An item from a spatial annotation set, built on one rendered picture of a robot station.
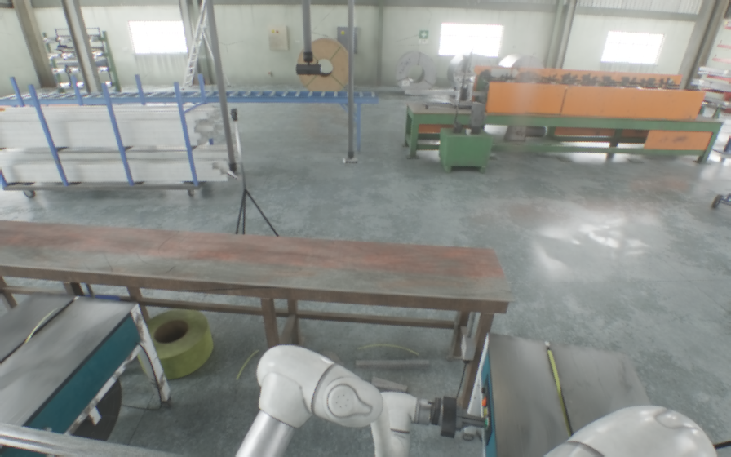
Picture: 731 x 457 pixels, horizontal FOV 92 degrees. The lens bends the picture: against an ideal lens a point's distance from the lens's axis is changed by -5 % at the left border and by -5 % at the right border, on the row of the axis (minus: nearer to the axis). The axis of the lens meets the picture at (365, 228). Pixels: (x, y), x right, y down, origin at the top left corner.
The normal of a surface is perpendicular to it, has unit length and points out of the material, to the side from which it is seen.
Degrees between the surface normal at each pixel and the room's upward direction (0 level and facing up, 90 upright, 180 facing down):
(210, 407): 0
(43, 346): 0
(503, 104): 90
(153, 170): 90
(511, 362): 0
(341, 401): 39
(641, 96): 90
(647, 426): 14
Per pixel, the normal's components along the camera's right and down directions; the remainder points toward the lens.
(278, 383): -0.29, -0.48
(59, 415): 0.99, 0.07
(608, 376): 0.02, -0.88
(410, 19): 0.04, 0.48
